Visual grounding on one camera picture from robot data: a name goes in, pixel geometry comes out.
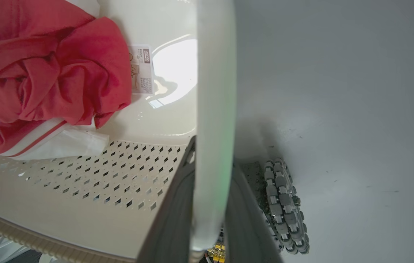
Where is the white product label sticker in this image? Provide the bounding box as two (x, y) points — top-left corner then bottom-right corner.
(128, 44), (154, 95)

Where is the white garment with red stripe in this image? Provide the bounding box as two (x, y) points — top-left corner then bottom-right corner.
(0, 117), (110, 161)

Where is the grey omni wheel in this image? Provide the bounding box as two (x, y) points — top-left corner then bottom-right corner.
(263, 158), (310, 255)

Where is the cream plastic laundry basket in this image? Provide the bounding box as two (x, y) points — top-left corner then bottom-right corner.
(0, 0), (237, 263)

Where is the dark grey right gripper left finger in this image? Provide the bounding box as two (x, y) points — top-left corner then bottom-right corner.
(136, 136), (197, 263)

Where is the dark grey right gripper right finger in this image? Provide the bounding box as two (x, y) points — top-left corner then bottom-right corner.
(223, 164), (282, 263)

